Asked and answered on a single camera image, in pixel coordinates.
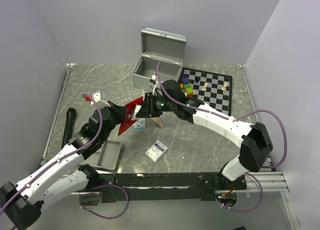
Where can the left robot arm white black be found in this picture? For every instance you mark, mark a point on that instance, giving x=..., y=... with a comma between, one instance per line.
x=23, y=202

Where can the black chess pawn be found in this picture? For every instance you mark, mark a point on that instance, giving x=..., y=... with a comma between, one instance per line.
x=197, y=80

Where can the black marker orange cap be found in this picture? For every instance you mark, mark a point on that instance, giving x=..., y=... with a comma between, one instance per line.
x=71, y=116

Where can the red first aid pouch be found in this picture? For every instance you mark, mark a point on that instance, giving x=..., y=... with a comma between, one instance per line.
x=130, y=119

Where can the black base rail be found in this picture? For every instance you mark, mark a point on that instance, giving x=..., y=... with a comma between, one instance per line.
x=163, y=186

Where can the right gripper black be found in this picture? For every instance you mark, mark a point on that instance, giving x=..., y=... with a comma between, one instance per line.
x=148, y=109

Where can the bag of cotton swabs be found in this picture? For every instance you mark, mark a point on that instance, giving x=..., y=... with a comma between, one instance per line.
x=158, y=122

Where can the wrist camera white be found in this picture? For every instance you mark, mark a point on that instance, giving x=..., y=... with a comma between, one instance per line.
x=153, y=82
x=100, y=98

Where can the white chess piece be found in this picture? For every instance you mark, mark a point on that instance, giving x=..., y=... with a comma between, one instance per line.
x=225, y=85
x=204, y=88

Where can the white chess piece right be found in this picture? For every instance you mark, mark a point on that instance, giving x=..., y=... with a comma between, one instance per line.
x=225, y=85

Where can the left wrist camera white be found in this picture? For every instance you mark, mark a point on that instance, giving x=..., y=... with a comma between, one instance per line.
x=100, y=98

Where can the colourful toy brick car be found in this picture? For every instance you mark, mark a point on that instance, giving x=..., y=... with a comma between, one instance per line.
x=185, y=85

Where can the grey plastic divided tray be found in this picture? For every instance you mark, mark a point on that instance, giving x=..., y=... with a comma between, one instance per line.
x=107, y=156

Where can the white chess piece left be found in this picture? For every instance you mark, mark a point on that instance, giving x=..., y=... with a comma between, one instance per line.
x=204, y=88

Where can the black white chessboard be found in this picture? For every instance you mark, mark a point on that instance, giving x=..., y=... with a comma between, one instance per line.
x=213, y=96

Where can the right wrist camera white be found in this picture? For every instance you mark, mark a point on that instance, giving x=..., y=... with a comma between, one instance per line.
x=153, y=82

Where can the white bandage roll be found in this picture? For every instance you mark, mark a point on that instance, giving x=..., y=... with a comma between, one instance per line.
x=136, y=110

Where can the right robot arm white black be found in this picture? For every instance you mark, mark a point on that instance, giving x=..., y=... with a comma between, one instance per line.
x=253, y=140

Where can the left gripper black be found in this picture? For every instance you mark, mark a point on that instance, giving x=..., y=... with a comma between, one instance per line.
x=119, y=111

